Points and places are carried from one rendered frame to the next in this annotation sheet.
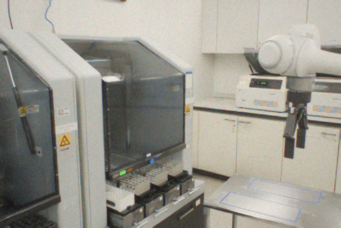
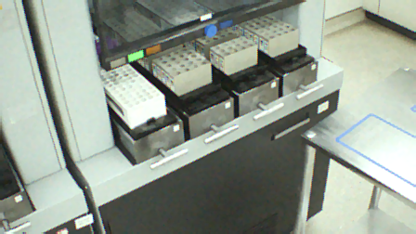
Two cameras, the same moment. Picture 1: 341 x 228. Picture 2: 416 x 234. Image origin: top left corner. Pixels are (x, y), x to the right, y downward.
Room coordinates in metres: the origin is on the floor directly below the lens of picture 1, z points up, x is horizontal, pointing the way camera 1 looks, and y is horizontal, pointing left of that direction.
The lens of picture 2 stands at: (0.58, -0.27, 1.50)
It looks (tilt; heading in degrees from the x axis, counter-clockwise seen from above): 36 degrees down; 21
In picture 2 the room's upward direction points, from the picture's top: 3 degrees counter-clockwise
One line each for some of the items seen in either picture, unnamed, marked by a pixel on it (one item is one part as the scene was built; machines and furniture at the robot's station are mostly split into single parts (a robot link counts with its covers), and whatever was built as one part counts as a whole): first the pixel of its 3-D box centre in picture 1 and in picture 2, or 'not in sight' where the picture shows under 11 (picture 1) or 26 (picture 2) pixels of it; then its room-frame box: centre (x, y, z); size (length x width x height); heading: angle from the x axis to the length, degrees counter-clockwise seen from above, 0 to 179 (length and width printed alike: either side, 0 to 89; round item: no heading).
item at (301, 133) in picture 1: (301, 138); not in sight; (1.12, -0.47, 1.22); 0.03 x 0.01 x 0.07; 54
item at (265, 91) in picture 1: (270, 78); not in sight; (3.65, -1.14, 1.22); 0.62 x 0.56 x 0.64; 142
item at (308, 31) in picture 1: (301, 48); not in sight; (1.05, -0.42, 1.54); 0.13 x 0.11 x 0.16; 137
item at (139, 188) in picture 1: (141, 186); (191, 78); (1.55, 0.14, 0.85); 0.12 x 0.02 x 0.06; 144
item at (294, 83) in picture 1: (299, 81); not in sight; (1.06, -0.43, 1.43); 0.09 x 0.09 x 0.06
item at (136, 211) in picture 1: (87, 198); (103, 84); (1.56, 0.42, 0.78); 0.73 x 0.14 x 0.09; 54
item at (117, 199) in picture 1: (105, 195); (121, 87); (1.48, 0.31, 0.83); 0.30 x 0.10 x 0.06; 53
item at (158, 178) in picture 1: (159, 177); (239, 58); (1.67, 0.05, 0.85); 0.12 x 0.02 x 0.06; 143
